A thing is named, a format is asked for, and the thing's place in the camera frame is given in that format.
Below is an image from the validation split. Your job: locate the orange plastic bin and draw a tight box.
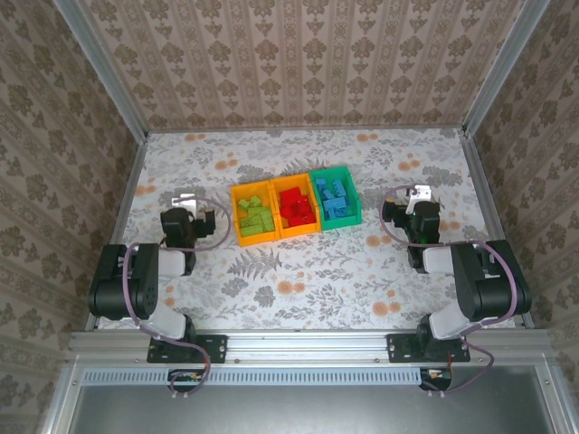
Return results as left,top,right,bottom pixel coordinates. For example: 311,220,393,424
230,179,280,249
270,173,323,240

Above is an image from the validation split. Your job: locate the green plastic bin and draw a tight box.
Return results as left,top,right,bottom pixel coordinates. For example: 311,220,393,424
308,165,362,231

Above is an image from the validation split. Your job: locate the floral patterned table cloth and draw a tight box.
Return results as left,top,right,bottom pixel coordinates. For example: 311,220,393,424
97,128,519,331

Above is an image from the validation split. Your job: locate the grey metal sheet panel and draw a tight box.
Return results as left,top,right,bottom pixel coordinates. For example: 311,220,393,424
67,366,565,434

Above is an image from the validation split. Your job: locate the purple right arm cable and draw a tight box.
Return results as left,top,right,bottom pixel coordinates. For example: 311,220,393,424
381,185,521,399

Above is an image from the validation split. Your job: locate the aluminium side rail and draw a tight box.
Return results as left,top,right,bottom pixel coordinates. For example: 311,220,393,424
84,133,150,332
456,128,536,330

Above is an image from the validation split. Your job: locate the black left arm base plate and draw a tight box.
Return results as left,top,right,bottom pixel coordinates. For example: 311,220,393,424
147,333,228,364

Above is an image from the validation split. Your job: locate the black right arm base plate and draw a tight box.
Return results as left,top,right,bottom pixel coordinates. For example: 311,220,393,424
386,333,471,363

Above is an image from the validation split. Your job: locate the long aluminium frame rail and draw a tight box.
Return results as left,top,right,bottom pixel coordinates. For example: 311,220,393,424
67,329,556,363

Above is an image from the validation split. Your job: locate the aluminium frame post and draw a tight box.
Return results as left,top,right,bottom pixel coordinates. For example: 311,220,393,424
52,0,150,141
461,0,554,137

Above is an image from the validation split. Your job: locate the white slotted cable duct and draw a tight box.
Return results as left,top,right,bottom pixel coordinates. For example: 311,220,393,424
82,366,453,387

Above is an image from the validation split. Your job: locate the aluminium lower frame bar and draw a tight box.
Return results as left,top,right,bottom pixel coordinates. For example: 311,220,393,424
536,356,579,434
40,354,87,434

